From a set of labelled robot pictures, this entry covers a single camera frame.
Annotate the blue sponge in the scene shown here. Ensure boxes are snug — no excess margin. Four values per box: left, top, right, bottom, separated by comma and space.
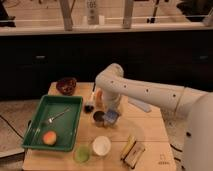
103, 109, 119, 125

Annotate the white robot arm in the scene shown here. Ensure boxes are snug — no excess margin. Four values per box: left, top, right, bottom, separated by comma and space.
95, 63, 213, 171

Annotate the small metal cup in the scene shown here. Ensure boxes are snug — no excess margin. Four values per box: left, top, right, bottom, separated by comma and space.
93, 111, 105, 127

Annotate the white cup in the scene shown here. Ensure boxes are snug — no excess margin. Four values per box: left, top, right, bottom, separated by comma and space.
92, 136, 111, 157

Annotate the green cup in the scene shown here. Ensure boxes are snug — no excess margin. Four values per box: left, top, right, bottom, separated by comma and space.
74, 146, 90, 163

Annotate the orange bowl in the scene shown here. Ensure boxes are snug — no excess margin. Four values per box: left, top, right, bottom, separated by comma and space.
96, 90, 103, 108

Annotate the light blue cloth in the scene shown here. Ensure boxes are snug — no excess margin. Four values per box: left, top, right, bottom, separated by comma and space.
128, 98, 151, 113

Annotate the metal fork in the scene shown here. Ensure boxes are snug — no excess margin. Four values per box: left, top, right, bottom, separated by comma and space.
42, 107, 70, 125

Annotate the dark brown bowl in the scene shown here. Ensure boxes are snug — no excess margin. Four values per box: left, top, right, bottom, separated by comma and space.
56, 77, 77, 95

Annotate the yellow black box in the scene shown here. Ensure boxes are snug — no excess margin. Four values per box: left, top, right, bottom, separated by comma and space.
120, 135, 145, 169

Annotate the green plastic tray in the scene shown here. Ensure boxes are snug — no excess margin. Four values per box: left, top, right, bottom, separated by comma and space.
22, 95, 83, 152

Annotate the orange peach fruit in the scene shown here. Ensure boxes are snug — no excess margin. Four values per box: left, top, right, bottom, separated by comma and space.
42, 131, 57, 145

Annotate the black cable on floor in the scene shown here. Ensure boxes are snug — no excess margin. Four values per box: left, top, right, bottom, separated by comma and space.
170, 143, 184, 164

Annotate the black left floor cable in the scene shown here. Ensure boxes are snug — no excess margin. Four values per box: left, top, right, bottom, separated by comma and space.
0, 114, 25, 140

